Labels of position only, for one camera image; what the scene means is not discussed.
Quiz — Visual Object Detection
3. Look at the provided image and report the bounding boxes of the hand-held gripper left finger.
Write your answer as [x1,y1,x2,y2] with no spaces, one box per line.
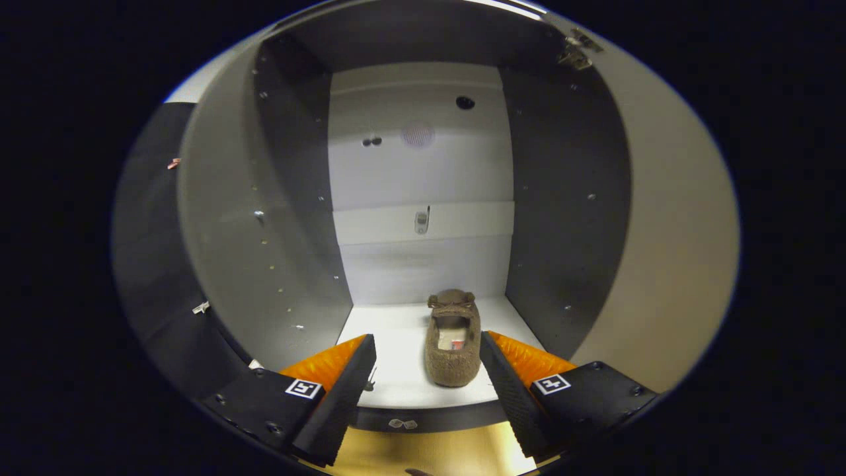
[198,333,377,467]

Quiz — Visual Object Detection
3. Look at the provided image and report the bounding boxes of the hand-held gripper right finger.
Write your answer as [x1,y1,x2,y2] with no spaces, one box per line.
[479,331,662,462]

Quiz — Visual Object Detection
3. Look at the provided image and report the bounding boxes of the brown fuzzy shoe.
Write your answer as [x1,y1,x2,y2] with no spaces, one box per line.
[424,288,484,389]

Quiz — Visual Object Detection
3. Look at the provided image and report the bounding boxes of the grey shoe cabinet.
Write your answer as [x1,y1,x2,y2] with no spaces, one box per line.
[177,0,633,434]

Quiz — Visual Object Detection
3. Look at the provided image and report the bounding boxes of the beige shoe cabinet door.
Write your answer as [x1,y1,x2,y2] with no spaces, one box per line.
[542,12,741,395]

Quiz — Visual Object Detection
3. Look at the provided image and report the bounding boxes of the metal door hinge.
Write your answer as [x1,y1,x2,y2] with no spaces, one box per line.
[557,28,604,71]

